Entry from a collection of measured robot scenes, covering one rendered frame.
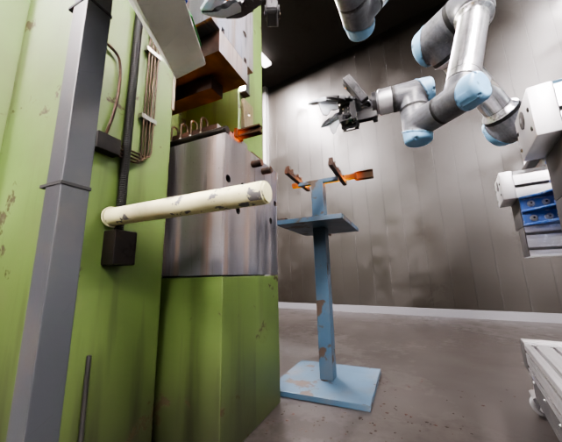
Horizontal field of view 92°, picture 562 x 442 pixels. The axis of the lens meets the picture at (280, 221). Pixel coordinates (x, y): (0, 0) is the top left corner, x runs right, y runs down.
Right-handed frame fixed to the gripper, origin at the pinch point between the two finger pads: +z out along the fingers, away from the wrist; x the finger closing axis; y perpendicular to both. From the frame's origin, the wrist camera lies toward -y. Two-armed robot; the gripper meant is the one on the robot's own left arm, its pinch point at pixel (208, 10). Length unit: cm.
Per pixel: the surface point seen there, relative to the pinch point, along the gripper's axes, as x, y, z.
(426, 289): -256, -155, -118
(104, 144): -13.2, -7.1, 36.1
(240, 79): -50, 20, -12
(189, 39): 1.1, -5.5, 7.0
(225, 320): -31, -59, 35
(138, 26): -19.2, 27.5, 14.1
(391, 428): -44, -113, 10
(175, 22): 5.5, -5.5, 8.4
